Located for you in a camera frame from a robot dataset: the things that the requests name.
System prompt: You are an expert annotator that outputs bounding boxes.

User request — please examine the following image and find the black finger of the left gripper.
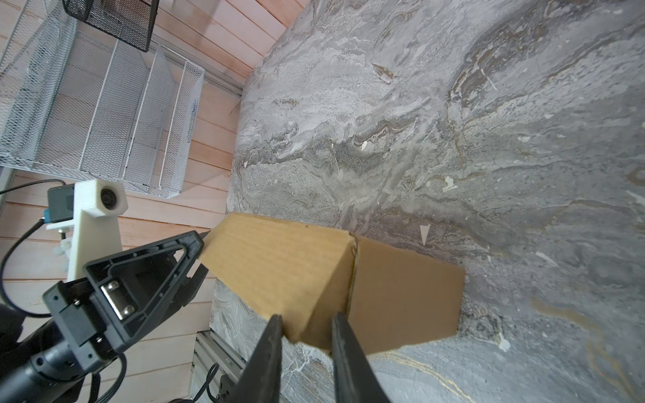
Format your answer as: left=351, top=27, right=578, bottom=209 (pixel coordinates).
left=83, top=231, right=208, bottom=353

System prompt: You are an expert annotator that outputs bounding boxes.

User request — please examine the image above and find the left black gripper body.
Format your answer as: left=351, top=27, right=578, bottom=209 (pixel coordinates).
left=1, top=280, right=109, bottom=402

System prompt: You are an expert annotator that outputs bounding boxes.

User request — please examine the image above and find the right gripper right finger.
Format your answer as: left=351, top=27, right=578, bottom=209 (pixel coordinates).
left=332, top=312, right=391, bottom=403

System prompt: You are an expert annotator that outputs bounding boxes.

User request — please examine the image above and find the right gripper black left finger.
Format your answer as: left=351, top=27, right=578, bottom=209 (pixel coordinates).
left=224, top=315, right=283, bottom=403

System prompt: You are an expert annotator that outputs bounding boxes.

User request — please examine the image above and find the brown cardboard box sheet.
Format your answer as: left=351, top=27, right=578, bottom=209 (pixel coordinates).
left=199, top=213, right=465, bottom=354

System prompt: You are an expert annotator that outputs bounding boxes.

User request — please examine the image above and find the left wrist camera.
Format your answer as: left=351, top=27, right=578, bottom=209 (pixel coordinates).
left=45, top=179, right=129, bottom=281

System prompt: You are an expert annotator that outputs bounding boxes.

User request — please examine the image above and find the white wire mesh shelf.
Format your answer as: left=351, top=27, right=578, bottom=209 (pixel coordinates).
left=1, top=1, right=205, bottom=198

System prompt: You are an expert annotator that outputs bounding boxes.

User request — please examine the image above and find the black wire mesh basket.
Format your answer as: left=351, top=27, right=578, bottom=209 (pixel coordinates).
left=62, top=0, right=160, bottom=52

